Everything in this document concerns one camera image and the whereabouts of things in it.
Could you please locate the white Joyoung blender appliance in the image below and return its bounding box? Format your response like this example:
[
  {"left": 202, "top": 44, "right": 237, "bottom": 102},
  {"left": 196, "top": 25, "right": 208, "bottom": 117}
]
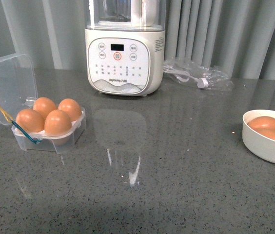
[{"left": 84, "top": 0, "right": 166, "bottom": 96}]

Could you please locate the brown egg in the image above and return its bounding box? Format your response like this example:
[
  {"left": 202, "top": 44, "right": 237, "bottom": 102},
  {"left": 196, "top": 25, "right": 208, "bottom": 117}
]
[
  {"left": 16, "top": 109, "right": 44, "bottom": 133},
  {"left": 58, "top": 98, "right": 82, "bottom": 121},
  {"left": 254, "top": 128, "right": 275, "bottom": 141},
  {"left": 44, "top": 109, "right": 72, "bottom": 135},
  {"left": 247, "top": 116, "right": 275, "bottom": 131},
  {"left": 33, "top": 97, "right": 57, "bottom": 119}
]

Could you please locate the white ceramic bowl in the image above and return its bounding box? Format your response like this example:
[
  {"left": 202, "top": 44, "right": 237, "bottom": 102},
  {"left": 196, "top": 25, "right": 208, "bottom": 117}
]
[{"left": 242, "top": 109, "right": 275, "bottom": 164}]

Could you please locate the clear plastic bag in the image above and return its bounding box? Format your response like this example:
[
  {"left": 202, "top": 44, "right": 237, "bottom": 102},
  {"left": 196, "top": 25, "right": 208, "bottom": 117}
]
[{"left": 163, "top": 58, "right": 234, "bottom": 92}]

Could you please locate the blue rubber band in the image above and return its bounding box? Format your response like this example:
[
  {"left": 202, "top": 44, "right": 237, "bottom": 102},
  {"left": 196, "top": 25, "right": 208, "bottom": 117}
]
[{"left": 11, "top": 120, "right": 41, "bottom": 144}]

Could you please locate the white power cable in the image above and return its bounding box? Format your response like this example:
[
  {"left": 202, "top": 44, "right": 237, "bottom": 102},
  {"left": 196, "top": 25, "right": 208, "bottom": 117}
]
[{"left": 163, "top": 69, "right": 209, "bottom": 89}]

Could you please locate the clear plastic egg box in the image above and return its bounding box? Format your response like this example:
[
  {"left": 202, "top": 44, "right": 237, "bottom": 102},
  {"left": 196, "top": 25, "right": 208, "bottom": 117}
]
[{"left": 0, "top": 54, "right": 86, "bottom": 154}]

